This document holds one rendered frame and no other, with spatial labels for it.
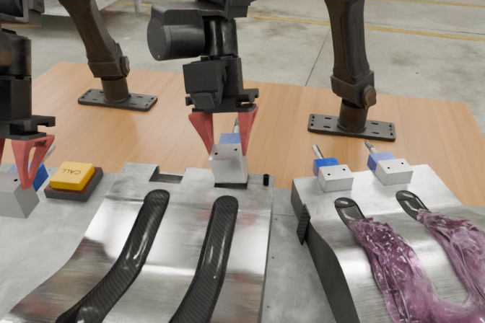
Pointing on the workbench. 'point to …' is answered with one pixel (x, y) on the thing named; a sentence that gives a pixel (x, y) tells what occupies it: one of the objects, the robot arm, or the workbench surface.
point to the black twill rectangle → (303, 224)
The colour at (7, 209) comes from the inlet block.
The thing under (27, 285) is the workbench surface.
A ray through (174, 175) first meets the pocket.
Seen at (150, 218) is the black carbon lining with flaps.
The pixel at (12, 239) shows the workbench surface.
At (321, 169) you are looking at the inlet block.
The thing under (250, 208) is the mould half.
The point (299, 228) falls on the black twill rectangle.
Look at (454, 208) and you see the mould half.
